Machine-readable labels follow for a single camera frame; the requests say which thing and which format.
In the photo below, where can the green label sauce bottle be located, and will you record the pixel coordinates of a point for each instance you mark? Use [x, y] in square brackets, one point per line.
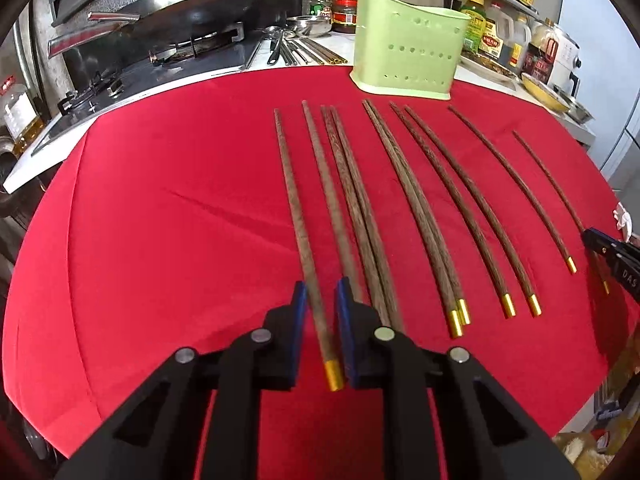
[475, 11]

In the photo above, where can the black gas stove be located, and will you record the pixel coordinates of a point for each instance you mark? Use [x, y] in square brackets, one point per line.
[222, 52]

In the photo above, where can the yellow ceramic bowl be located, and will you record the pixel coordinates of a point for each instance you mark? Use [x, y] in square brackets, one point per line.
[543, 94]

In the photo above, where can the metal utensils pile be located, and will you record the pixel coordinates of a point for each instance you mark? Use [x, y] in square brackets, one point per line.
[296, 42]

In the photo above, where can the oil bottle left edge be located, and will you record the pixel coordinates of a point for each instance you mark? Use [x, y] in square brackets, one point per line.
[19, 114]

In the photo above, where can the clear oil bottle yellow cap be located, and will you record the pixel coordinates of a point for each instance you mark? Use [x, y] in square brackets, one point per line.
[520, 39]

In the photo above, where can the red lid chili jar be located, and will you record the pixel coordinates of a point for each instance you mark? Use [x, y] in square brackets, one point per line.
[344, 16]

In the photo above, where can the white electric cooker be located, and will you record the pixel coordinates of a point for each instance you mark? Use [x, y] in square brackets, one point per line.
[566, 62]

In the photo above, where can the large jug dark vinegar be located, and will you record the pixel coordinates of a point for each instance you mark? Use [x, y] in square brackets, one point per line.
[496, 42]

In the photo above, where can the white plate with food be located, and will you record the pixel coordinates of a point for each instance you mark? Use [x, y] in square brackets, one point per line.
[487, 68]

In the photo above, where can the red handled dark sauce jug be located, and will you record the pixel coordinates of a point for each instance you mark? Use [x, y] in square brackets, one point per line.
[541, 52]

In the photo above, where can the green perforated utensil holder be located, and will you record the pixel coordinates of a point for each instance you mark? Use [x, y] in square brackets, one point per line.
[407, 50]

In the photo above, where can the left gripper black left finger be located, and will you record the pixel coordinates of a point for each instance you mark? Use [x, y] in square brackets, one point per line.
[197, 415]

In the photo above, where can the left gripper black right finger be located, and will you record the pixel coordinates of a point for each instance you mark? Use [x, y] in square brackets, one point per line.
[444, 414]

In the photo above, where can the stainless steel bowl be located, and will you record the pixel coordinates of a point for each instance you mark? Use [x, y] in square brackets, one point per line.
[576, 111]

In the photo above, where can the green lid jar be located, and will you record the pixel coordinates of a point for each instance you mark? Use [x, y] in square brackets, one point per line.
[321, 8]

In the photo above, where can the wooden chopstick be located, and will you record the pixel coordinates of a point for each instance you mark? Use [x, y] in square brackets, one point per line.
[328, 354]
[425, 204]
[520, 182]
[372, 227]
[344, 248]
[593, 256]
[469, 219]
[508, 247]
[415, 214]
[370, 270]

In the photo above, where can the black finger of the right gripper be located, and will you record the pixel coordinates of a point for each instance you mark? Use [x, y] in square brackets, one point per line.
[621, 258]

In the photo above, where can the white crumpled tissue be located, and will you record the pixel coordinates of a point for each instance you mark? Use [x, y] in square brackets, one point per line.
[623, 222]

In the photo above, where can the red tablecloth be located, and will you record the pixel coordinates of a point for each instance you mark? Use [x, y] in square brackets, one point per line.
[168, 226]

